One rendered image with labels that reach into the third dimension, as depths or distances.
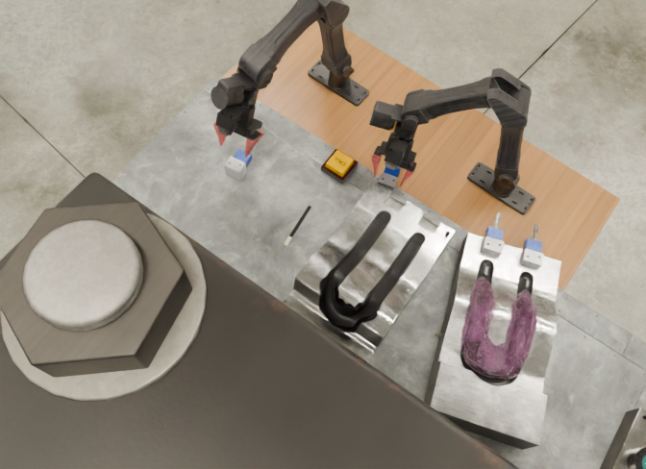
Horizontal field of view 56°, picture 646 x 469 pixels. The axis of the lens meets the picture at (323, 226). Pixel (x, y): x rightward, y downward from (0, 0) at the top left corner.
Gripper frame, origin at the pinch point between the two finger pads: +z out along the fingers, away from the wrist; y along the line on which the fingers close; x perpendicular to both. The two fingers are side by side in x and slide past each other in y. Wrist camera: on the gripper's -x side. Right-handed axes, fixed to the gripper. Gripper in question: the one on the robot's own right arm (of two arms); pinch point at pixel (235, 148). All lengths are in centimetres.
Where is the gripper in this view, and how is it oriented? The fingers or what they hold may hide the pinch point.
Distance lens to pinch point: 168.6
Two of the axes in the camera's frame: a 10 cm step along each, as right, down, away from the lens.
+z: -2.7, 7.6, 5.9
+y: 9.0, 4.2, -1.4
